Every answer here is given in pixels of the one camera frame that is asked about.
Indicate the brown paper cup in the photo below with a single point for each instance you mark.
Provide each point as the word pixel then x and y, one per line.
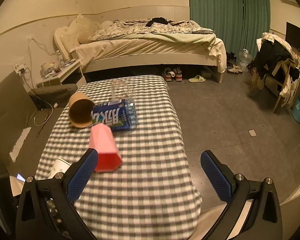
pixel 80 108

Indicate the white paper cup green print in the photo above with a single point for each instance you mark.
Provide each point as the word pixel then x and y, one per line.
pixel 59 166

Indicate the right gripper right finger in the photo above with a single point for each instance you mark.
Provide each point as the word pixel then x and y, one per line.
pixel 252 208

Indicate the black garment on bed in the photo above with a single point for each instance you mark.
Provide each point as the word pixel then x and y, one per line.
pixel 159 20

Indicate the white nightstand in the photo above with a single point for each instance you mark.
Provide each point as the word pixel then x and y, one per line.
pixel 71 74

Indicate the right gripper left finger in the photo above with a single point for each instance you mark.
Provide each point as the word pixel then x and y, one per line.
pixel 46 207

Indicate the wall power socket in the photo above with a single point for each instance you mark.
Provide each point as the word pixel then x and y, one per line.
pixel 19 69

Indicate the beige pillow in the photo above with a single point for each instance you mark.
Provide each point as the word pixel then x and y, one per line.
pixel 83 28

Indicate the grey sofa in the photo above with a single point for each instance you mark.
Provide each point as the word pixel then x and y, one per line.
pixel 26 122

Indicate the black television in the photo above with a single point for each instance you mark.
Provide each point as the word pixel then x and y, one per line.
pixel 293 35

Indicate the pink plastic cup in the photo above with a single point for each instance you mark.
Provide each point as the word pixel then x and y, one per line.
pixel 102 140

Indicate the blue label water bottle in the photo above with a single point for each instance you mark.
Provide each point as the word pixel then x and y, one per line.
pixel 120 112

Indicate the sneaker pair under bed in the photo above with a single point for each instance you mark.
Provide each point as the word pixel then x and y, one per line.
pixel 172 74

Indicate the checkered tablecloth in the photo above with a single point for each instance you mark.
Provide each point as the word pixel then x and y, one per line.
pixel 151 194

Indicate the white paper on floor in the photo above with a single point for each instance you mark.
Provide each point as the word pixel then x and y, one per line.
pixel 252 133

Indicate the green curtain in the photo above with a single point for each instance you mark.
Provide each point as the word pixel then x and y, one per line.
pixel 239 23

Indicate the large clear water jug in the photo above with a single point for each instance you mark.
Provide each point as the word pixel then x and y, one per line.
pixel 244 59

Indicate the wooden chair with clothes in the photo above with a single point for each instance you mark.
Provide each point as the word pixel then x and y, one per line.
pixel 275 60

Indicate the bed with beige sheets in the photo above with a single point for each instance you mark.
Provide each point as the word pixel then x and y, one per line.
pixel 125 43

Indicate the green slipper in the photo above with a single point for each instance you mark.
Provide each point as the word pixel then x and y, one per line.
pixel 197 79

